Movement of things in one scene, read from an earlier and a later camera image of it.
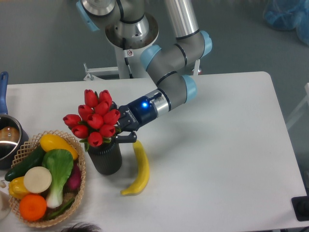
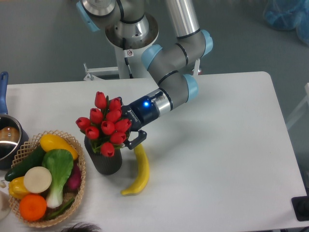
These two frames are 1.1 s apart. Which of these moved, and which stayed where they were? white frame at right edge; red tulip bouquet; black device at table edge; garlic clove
Moved: red tulip bouquet
Stayed: black device at table edge; garlic clove; white frame at right edge
